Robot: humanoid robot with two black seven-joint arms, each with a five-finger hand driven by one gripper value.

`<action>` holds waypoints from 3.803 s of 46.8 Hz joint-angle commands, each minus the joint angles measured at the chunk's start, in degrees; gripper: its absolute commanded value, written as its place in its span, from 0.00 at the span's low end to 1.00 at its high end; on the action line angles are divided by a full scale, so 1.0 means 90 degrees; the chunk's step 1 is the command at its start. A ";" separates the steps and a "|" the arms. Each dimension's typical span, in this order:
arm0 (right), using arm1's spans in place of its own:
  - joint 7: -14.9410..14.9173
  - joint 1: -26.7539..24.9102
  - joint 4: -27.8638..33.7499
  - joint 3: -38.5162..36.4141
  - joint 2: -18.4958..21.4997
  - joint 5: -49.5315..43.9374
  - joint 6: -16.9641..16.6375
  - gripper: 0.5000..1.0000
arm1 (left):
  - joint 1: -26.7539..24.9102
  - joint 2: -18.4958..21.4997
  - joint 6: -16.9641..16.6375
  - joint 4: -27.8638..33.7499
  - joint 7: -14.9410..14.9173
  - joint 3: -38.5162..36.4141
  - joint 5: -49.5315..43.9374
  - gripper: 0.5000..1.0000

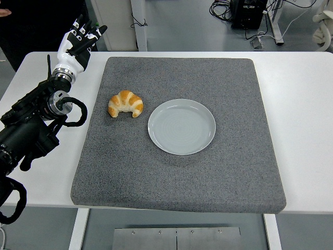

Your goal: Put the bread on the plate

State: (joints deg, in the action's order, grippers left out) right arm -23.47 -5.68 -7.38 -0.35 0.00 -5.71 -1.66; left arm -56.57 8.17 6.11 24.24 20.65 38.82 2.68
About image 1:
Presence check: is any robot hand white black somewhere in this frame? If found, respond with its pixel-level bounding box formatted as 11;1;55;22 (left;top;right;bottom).
53;14;108;76

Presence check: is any golden croissant bread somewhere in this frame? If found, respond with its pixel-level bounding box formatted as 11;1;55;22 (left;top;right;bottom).
108;90;144;118

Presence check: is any round grey plate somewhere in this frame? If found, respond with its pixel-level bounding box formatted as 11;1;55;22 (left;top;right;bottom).
147;98;217;156

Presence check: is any person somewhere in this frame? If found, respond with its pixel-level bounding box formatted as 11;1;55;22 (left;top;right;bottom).
0;0;98;73

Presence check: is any white cabinet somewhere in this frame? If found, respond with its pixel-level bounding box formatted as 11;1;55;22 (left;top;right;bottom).
89;0;138;52

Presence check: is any grey felt mat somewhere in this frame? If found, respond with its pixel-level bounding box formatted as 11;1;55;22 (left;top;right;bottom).
70;56;287;215

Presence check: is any white table leg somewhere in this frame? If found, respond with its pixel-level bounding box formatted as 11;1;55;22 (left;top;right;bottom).
68;208;91;250
263;213;283;250

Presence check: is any black computer case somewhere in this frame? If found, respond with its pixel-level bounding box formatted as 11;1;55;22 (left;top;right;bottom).
230;0;268;30

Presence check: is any clear plastic floor box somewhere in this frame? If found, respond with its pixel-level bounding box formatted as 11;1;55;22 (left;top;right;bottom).
250;37;265;50

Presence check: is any white desk leg with foot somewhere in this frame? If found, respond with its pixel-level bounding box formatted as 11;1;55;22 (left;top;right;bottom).
267;0;285;46

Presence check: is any white desk post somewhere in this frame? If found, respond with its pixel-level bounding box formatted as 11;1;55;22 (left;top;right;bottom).
130;0;148;52

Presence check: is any black cable on post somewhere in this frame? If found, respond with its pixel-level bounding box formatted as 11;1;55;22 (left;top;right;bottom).
131;12;149;28

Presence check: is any black floor cable bundle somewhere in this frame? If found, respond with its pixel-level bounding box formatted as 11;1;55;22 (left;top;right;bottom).
209;0;234;23

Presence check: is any thin white cable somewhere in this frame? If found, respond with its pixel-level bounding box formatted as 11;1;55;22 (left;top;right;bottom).
0;223;7;249

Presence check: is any white floor cable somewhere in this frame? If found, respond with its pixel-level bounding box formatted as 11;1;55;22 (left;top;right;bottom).
257;0;318;40

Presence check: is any white corrugated hose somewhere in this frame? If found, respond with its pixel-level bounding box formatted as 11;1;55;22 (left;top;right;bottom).
312;10;333;53

